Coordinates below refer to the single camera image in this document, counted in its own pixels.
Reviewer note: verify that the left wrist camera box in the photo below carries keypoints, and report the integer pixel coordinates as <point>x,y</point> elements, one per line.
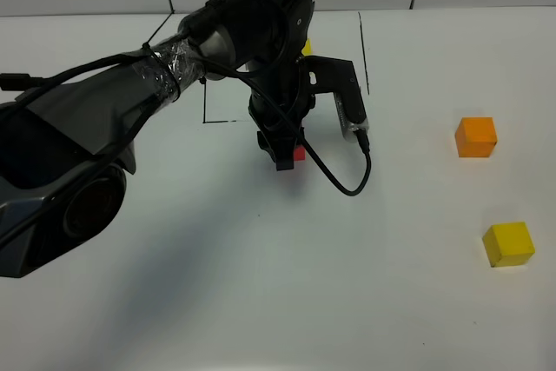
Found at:
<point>323,75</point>

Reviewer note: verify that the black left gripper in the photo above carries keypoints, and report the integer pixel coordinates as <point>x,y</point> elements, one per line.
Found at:
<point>280,130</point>

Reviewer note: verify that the orange wooden cube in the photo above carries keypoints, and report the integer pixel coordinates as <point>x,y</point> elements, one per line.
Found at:
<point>475,137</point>

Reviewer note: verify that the red wooden cube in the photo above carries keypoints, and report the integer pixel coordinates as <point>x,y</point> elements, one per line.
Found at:
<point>299,153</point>

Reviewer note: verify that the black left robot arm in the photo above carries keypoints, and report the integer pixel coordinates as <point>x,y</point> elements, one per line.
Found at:
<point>67,140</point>

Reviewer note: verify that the template yellow wooden cube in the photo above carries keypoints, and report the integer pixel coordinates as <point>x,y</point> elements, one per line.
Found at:
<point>307,49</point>

